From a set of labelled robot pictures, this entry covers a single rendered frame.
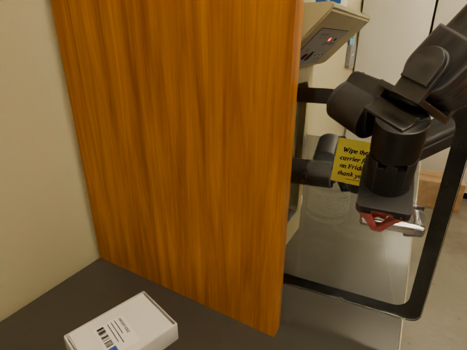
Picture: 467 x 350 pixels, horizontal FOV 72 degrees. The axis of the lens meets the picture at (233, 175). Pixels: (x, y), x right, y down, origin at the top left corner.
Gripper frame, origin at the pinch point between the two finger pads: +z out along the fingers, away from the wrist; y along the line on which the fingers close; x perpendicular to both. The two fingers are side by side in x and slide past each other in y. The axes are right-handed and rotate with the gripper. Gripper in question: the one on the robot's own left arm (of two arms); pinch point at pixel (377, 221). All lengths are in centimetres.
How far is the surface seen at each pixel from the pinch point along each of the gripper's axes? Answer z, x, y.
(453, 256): 189, 64, -130
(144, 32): -25.7, -39.4, -8.5
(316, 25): -24.2, -12.9, -14.3
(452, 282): 176, 59, -100
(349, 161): -5.3, -5.7, -6.9
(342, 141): -8.3, -7.1, -8.2
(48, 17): -27, -66, -13
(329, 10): -25.9, -11.3, -14.9
